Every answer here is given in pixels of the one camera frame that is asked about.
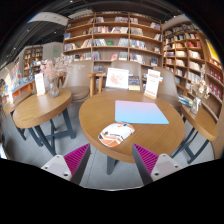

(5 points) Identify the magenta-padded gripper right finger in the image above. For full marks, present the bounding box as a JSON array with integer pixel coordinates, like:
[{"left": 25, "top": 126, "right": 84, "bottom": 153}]
[{"left": 131, "top": 143, "right": 184, "bottom": 186}]

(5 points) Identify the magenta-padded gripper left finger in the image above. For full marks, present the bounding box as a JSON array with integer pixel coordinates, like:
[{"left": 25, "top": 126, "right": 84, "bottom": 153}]
[{"left": 40, "top": 143, "right": 92, "bottom": 185}]

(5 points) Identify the white and orange computer mouse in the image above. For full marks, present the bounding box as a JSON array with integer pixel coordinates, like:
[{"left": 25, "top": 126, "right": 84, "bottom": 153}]
[{"left": 97, "top": 122, "right": 136, "bottom": 148}]

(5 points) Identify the pink-blue gradient mouse pad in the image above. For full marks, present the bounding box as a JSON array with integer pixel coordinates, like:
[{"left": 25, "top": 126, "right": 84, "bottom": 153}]
[{"left": 114, "top": 99, "right": 170, "bottom": 125}]

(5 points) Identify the round wooden side table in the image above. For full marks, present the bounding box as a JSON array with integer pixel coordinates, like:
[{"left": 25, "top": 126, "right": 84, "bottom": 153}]
[{"left": 12, "top": 87, "right": 77, "bottom": 157}]

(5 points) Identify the stack of magazines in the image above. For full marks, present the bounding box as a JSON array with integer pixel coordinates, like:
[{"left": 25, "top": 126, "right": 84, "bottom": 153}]
[{"left": 177, "top": 94, "right": 194, "bottom": 108}]

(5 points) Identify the glass vase with dried flowers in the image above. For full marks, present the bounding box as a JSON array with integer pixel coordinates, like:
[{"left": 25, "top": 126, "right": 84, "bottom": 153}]
[{"left": 189, "top": 66, "right": 211, "bottom": 115}]

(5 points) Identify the glass vase with pink flowers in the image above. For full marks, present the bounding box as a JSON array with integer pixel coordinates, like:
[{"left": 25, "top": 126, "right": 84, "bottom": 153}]
[{"left": 39, "top": 54, "right": 73, "bottom": 99}]

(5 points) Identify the beige padded chair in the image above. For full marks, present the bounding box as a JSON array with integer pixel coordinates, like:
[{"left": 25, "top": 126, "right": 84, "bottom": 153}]
[
  {"left": 63, "top": 59, "right": 101, "bottom": 103},
  {"left": 104, "top": 60, "right": 144, "bottom": 93},
  {"left": 143, "top": 65, "right": 183, "bottom": 108}
]

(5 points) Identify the white sign on wooden base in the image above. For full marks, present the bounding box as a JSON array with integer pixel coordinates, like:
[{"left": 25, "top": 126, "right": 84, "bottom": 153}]
[{"left": 143, "top": 68, "right": 161, "bottom": 100}]

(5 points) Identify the dark cover book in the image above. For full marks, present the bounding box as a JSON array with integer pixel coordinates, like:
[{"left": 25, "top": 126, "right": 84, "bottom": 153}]
[{"left": 127, "top": 75, "right": 142, "bottom": 92}]

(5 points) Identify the small white and red sign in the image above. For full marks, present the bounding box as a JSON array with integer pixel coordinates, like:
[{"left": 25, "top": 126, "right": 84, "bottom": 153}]
[{"left": 34, "top": 72, "right": 47, "bottom": 97}]

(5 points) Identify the white framed floral picture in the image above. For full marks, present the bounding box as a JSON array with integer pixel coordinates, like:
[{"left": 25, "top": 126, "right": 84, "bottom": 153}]
[{"left": 105, "top": 67, "right": 130, "bottom": 90}]

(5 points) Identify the low book display stand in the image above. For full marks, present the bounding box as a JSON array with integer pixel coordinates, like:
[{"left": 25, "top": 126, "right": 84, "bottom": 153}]
[{"left": 9, "top": 61, "right": 36, "bottom": 101}]

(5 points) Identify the small distant wooden bookshelf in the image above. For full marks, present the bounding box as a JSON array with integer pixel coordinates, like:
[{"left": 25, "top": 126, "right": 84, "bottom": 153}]
[{"left": 22, "top": 44, "right": 44, "bottom": 79}]

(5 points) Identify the tall curved wooden bookshelf unit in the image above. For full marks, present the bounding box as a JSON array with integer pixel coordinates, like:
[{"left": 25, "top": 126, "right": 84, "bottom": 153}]
[{"left": 162, "top": 20, "right": 224, "bottom": 118}]

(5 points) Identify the wide wooden bookshelf unit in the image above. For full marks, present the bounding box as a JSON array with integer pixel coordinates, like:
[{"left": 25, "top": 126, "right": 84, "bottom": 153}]
[{"left": 62, "top": 11, "right": 164, "bottom": 73}]

